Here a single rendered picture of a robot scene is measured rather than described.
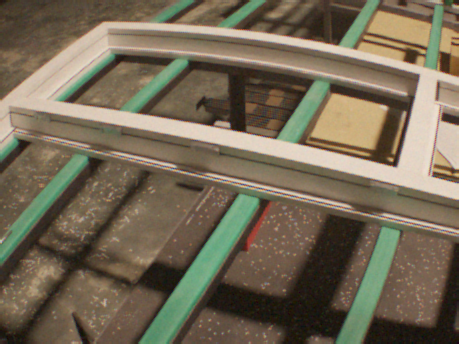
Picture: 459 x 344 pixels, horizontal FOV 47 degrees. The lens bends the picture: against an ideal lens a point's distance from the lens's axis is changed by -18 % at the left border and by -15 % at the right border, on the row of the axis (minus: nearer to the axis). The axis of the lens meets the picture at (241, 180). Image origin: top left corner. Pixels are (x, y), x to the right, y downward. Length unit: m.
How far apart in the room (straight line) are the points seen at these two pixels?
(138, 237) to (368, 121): 1.01
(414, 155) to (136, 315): 0.61
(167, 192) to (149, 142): 1.38
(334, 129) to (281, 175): 0.63
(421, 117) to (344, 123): 0.54
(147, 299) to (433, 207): 0.60
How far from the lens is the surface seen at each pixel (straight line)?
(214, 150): 0.98
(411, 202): 0.93
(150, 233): 2.25
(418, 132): 1.05
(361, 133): 1.57
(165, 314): 0.81
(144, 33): 1.48
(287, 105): 2.30
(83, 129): 1.13
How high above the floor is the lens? 1.48
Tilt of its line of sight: 37 degrees down
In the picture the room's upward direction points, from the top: 2 degrees counter-clockwise
